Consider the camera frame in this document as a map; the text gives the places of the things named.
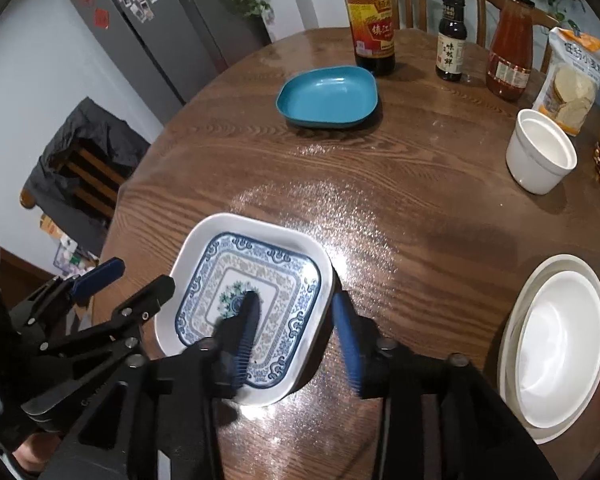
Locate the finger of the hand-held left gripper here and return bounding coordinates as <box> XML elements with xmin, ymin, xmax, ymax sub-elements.
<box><xmin>20</xmin><ymin>274</ymin><xmax>177</xmax><ymax>433</ymax></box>
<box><xmin>9</xmin><ymin>257</ymin><xmax>127</xmax><ymax>356</ymax></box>

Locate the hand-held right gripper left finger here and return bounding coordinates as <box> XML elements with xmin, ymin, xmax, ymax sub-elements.
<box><xmin>41</xmin><ymin>290</ymin><xmax>261</xmax><ymax>480</ymax></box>

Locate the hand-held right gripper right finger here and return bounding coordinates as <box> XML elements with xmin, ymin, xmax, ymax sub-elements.
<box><xmin>330</xmin><ymin>291</ymin><xmax>561</xmax><ymax>480</ymax></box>

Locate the blue patterned square plate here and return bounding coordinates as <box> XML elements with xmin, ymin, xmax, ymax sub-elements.
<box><xmin>155</xmin><ymin>213</ymin><xmax>337</xmax><ymax>407</ymax></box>

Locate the white bowl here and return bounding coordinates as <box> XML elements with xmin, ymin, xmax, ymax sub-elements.
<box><xmin>514</xmin><ymin>271</ymin><xmax>600</xmax><ymax>429</ymax></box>

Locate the large white round plate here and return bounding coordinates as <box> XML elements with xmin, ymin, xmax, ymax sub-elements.
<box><xmin>497</xmin><ymin>254</ymin><xmax>600</xmax><ymax>445</ymax></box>

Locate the light blue bowl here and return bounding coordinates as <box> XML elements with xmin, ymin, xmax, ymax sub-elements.
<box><xmin>275</xmin><ymin>65</ymin><xmax>379</xmax><ymax>129</ymax></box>

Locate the white round cup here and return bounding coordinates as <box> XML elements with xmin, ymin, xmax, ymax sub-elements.
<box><xmin>505</xmin><ymin>109</ymin><xmax>578</xmax><ymax>195</ymax></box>

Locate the plastic bag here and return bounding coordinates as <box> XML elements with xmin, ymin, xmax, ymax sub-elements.
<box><xmin>54</xmin><ymin>239</ymin><xmax>101</xmax><ymax>278</ymax></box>

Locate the wooden chair with slats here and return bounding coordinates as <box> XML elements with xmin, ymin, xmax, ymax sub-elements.
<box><xmin>20</xmin><ymin>140</ymin><xmax>126</xmax><ymax>221</ymax></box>

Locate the dark jacket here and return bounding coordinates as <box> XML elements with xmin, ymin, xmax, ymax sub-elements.
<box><xmin>27</xmin><ymin>97</ymin><xmax>151</xmax><ymax>256</ymax></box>

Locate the grey refrigerator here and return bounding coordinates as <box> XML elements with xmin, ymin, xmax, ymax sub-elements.
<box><xmin>62</xmin><ymin>0</ymin><xmax>273</xmax><ymax>126</ymax></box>

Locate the small dark soy sauce bottle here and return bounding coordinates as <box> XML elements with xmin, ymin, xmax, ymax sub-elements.
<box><xmin>435</xmin><ymin>0</ymin><xmax>468</xmax><ymax>82</ymax></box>

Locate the tall vinegar bottle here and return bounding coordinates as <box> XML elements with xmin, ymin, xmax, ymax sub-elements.
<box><xmin>346</xmin><ymin>0</ymin><xmax>397</xmax><ymax>77</ymax></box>

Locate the red sauce bottle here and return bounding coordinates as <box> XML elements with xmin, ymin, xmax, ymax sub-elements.
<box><xmin>485</xmin><ymin>0</ymin><xmax>535</xmax><ymax>101</ymax></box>

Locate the white flour bag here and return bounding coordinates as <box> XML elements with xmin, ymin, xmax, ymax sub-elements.
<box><xmin>532</xmin><ymin>26</ymin><xmax>600</xmax><ymax>137</ymax></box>

